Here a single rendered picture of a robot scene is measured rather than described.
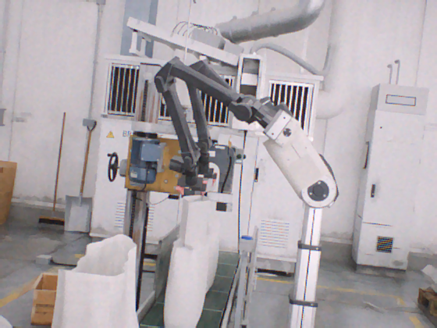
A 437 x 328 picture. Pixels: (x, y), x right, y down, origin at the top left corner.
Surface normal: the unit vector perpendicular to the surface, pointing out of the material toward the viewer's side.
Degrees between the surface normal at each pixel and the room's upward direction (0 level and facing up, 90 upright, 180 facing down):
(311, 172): 115
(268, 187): 90
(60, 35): 90
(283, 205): 90
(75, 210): 76
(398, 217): 90
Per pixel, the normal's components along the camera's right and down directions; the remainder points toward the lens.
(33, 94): -0.09, 0.04
